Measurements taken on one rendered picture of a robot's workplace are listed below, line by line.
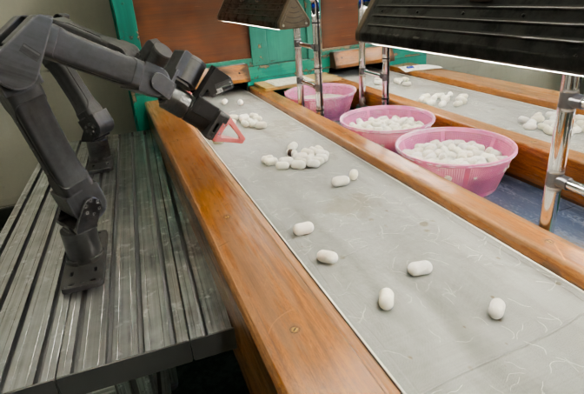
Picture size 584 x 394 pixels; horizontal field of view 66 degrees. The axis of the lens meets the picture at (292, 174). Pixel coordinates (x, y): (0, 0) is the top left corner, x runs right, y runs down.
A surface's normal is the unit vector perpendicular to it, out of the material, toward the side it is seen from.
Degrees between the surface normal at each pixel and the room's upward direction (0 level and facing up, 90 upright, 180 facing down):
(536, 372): 0
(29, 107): 103
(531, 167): 90
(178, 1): 90
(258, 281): 0
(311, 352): 0
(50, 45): 93
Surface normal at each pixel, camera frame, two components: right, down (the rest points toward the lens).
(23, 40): 0.77, 0.20
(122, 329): -0.07, -0.92
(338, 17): 0.38, 0.33
